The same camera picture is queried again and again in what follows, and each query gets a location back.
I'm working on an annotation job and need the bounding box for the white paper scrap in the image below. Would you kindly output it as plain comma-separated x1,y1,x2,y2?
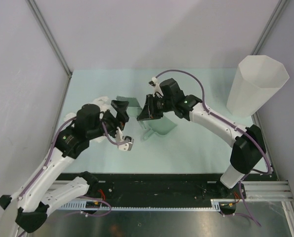
93,136,106,143
63,113,76,122
90,96,111,112

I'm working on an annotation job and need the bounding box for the green hand brush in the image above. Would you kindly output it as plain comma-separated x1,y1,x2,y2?
116,96,142,117

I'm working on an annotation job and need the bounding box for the aluminium frame post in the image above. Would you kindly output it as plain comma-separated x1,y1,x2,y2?
250,0,291,55
26,0,72,78

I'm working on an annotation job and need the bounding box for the aluminium frame post right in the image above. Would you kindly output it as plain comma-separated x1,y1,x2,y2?
250,0,291,55

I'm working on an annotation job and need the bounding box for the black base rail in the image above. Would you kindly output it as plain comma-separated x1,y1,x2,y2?
65,172,278,202

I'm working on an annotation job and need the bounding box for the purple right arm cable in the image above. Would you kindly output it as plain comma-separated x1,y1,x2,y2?
155,70,273,227

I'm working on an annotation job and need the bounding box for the white paper scrap middle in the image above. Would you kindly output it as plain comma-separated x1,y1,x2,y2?
90,96,111,112

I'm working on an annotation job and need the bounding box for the aluminium frame post left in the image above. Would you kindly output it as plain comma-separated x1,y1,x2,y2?
26,0,72,78

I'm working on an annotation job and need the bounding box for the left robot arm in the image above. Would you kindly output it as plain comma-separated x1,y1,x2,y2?
0,100,134,237

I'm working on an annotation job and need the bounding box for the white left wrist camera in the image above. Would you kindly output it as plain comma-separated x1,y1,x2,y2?
115,127,134,151

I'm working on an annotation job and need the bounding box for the green plastic dustpan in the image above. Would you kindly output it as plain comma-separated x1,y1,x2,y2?
138,116,177,141

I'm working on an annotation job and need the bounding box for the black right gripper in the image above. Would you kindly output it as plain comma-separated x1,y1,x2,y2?
138,94,174,121

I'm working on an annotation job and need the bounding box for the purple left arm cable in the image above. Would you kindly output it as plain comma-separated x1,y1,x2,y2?
21,117,118,219

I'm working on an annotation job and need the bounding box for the white paper scrap bottom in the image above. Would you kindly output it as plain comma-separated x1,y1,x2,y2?
93,136,106,143

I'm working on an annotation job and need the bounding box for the white octagonal waste bin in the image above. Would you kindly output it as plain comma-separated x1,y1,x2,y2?
226,55,290,118

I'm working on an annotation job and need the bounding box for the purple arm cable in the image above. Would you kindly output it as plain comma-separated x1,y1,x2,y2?
21,117,118,219
155,70,273,227

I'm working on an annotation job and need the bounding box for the aluminium extrusion rail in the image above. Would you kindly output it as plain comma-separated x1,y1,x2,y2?
243,181,293,202

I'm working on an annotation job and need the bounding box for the white paper scrap far left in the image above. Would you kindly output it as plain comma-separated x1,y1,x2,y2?
63,113,76,122

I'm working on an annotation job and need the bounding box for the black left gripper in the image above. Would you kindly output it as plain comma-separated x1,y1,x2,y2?
88,100,130,143

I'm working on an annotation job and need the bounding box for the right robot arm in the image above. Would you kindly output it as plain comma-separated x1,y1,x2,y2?
137,78,266,198

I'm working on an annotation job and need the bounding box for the grey slotted cable duct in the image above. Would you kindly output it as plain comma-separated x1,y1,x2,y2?
55,198,223,212

